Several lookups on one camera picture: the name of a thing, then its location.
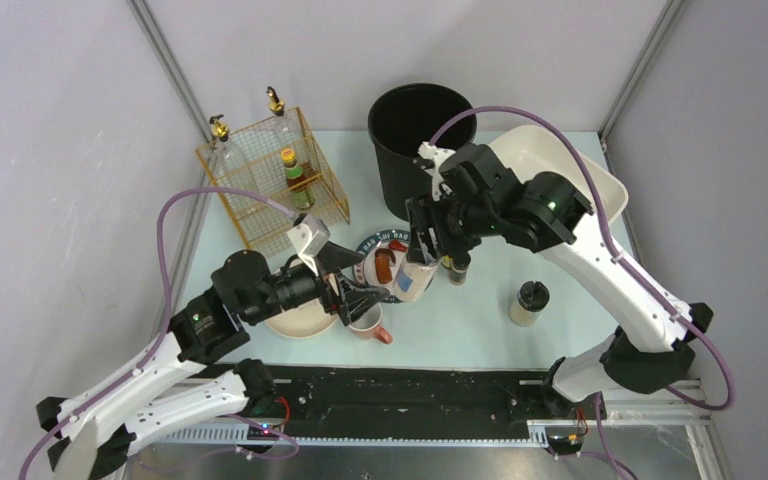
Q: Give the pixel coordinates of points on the red sausage piece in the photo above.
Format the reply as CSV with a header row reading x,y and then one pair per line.
x,y
398,247

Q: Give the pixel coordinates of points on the black lid spice jar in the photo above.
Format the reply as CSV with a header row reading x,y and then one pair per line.
x,y
528,303

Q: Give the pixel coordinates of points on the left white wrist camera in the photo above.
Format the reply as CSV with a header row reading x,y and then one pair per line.
x,y
308,235

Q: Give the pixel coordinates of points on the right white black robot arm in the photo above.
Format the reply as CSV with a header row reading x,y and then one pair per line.
x,y
543,197

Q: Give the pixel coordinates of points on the pink ceramic mug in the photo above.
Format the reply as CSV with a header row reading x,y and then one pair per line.
x,y
369,326

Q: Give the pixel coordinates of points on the cream round plate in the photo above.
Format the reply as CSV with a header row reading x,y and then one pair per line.
x,y
300,324

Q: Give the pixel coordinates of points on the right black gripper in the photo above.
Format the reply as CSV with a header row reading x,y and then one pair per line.
x,y
429,216

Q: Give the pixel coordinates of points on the yellow wire mesh rack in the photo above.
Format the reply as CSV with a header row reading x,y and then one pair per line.
x,y
263,228

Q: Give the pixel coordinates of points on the patterned rim white plate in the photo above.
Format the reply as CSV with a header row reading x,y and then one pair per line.
x,y
377,243

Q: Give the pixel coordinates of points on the black plastic trash bin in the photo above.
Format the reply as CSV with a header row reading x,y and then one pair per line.
x,y
397,123

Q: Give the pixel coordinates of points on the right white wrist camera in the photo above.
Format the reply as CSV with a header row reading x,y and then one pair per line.
x,y
431,159

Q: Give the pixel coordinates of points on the orange sausage on patterned plate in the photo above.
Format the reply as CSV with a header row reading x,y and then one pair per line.
x,y
383,270

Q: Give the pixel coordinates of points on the silver lid spice jar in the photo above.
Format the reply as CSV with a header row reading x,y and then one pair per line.
x,y
412,279

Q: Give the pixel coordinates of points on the glass oil bottle gold spout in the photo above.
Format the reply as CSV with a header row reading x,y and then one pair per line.
x,y
230,160

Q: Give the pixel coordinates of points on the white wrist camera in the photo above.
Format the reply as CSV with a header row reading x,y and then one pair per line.
x,y
431,159
308,235

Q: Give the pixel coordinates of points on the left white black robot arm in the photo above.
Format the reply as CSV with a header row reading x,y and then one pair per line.
x,y
131,409

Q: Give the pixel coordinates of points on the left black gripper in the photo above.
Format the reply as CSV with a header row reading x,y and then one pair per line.
x,y
334,292

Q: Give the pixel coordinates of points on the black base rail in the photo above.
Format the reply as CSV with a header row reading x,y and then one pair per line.
x,y
332,403

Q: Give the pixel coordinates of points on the yellow cap sauce bottle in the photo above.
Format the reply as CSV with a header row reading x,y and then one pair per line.
x,y
297,182

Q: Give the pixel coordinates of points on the white rectangular basin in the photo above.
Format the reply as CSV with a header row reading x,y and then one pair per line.
x,y
530,149

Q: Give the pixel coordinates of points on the black cap pepper jar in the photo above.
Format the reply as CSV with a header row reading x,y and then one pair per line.
x,y
459,266

